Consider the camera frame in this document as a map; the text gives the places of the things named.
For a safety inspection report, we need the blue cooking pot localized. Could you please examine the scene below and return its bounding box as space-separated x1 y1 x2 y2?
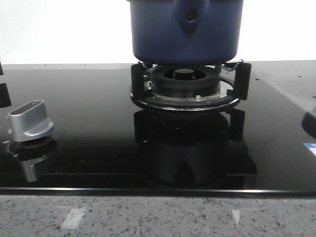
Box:
129 0 243 66

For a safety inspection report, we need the black gas burner head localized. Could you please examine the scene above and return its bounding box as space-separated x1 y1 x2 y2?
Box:
151 66 220 98

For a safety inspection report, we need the black glass cooktop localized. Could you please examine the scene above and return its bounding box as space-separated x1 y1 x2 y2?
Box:
0 61 316 197

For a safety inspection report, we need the silver stove control knob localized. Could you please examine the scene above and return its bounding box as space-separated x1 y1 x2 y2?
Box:
8 100 53 142

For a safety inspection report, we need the left black pan support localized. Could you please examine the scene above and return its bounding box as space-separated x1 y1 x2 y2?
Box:
0 61 12 109

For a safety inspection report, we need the blue sticker label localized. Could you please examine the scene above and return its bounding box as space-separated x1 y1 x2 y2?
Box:
303 143 316 156

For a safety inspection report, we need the black pan support ring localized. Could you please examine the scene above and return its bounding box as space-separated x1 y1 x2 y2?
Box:
129 59 252 111

